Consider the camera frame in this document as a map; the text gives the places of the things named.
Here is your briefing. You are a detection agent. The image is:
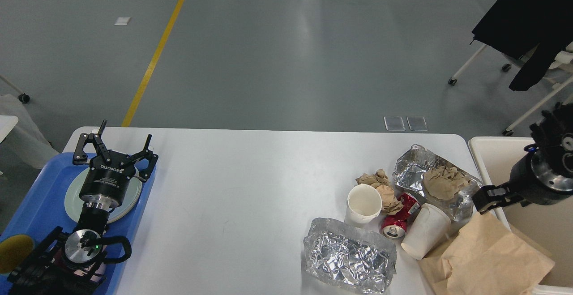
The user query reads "white paper cup lying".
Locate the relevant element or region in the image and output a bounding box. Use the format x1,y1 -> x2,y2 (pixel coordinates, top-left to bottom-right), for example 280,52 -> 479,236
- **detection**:
401,203 -> 452,260

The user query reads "brown paper bag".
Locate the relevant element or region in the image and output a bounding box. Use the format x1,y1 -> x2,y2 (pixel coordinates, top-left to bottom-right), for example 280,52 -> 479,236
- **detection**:
418,213 -> 555,295

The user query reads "pink mug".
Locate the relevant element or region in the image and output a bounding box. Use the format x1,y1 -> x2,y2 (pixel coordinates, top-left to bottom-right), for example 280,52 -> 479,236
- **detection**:
53,249 -> 107,282

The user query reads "foil tray front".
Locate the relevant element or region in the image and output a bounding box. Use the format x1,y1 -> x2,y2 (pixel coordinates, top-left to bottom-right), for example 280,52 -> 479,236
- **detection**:
303,218 -> 397,295

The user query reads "teal mug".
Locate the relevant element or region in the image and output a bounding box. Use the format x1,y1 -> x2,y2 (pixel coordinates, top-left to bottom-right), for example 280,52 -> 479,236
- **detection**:
0,234 -> 35,275

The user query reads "crushed red soda can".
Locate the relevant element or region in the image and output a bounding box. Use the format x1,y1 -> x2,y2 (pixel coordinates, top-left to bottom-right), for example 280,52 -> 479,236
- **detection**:
379,192 -> 421,239

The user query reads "crumpled paper in foil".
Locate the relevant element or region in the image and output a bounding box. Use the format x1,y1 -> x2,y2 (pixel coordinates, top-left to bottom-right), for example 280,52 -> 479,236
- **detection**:
422,165 -> 471,201

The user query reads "white rolling chair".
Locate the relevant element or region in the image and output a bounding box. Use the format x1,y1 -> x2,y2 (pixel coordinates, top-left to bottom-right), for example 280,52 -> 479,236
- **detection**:
448,42 -> 573,137

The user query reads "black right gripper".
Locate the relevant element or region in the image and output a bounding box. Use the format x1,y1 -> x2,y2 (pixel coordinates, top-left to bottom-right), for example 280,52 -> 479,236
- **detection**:
471,152 -> 572,215

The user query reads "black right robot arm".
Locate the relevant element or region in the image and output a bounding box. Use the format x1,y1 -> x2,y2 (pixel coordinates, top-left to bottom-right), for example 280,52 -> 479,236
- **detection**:
471,103 -> 573,214

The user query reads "green plate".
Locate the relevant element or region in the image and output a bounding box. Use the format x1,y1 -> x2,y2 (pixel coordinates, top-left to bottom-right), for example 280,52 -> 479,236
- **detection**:
64,166 -> 143,222

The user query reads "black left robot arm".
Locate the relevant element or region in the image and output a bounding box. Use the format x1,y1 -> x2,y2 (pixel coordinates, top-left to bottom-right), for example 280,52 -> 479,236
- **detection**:
1,121 -> 159,295

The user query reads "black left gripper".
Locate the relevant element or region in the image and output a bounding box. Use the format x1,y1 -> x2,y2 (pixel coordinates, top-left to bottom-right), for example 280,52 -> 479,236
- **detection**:
73,120 -> 159,209

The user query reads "crumpled foil back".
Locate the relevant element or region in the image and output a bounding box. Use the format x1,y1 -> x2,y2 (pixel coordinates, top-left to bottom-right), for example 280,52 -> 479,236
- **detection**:
393,145 -> 482,222

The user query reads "blue plastic tray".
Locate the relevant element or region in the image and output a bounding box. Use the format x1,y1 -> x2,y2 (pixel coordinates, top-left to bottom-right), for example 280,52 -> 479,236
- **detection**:
0,152 -> 157,295

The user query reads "white furniture at left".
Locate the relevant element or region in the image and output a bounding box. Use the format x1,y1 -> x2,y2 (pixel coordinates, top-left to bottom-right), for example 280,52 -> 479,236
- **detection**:
0,94 -> 59,169

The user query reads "black jacket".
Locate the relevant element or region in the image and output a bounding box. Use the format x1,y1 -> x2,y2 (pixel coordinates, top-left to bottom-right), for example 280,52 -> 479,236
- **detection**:
472,0 -> 573,91

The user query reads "crumpled brown paper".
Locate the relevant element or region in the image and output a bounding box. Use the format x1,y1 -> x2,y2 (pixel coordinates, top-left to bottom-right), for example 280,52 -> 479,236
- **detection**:
355,169 -> 403,215

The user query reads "white paper cup upright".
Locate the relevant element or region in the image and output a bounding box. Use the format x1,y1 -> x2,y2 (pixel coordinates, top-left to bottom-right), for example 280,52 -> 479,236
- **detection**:
344,184 -> 383,227

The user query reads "white plastic bin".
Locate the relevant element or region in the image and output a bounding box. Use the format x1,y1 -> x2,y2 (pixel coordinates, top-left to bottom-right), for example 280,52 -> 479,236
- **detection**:
469,137 -> 573,295

